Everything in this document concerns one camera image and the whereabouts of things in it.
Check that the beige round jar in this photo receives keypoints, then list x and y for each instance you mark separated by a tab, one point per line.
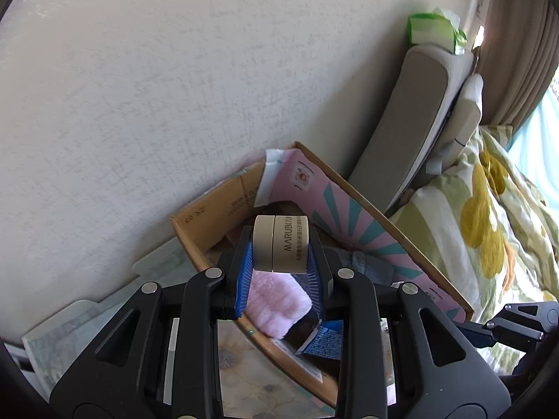
279	244

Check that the white desktop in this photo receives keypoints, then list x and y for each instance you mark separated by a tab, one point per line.
150	264

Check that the blue plastic packet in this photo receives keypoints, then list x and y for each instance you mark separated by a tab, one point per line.
325	340

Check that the white cushion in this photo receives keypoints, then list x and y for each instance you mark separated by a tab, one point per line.
465	113

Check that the green tissue pack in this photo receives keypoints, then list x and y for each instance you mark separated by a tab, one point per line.
430	30

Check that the grey padded headboard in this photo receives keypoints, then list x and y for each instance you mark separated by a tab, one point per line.
410	118

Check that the pink printed cardboard box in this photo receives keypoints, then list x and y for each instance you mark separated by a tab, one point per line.
349	214

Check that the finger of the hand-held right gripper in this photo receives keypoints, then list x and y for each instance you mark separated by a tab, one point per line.
515	331

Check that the pink fluffy cloth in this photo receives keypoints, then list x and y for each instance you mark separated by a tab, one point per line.
275	305

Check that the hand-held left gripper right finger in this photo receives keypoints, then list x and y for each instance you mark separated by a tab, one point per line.
315	283

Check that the brown curtain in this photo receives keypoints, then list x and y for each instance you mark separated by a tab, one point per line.
515	43

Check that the yellow floral blanket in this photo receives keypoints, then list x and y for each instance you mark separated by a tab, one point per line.
471	235

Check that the white paper label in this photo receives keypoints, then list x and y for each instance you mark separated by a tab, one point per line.
271	174

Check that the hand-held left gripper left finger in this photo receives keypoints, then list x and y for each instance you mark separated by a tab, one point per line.
244	279

